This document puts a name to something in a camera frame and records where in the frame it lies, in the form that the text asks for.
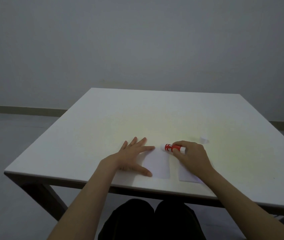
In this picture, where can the person's left hand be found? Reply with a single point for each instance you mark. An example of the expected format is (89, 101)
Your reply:
(124, 157)

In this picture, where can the person's right hand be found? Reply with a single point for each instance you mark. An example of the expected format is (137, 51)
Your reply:
(194, 157)

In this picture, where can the person's right thumb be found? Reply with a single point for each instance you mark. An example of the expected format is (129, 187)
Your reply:
(179, 155)

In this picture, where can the person's left middle finger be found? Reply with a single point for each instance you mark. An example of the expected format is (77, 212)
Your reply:
(140, 142)

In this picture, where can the person's left little finger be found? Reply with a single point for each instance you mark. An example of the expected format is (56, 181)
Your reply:
(124, 145)

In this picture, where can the person's left thumb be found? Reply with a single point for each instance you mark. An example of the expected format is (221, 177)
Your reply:
(143, 170)

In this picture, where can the red glue stick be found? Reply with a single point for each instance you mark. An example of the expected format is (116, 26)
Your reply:
(171, 147)

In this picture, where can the white paper sheet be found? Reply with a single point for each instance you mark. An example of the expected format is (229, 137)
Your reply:
(158, 163)
(188, 177)

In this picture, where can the person's right forearm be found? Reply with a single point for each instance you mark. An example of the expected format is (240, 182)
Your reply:
(244, 209)

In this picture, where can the person's left forearm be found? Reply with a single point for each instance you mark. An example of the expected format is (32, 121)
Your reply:
(86, 199)

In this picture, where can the white glue stick cap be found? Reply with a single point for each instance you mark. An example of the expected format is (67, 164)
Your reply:
(204, 139)

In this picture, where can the white table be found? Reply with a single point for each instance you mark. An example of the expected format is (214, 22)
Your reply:
(157, 114)

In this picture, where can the person's black trousers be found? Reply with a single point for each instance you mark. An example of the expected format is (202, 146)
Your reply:
(152, 221)

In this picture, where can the tan wall baseboard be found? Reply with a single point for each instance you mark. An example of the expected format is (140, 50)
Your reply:
(21, 110)

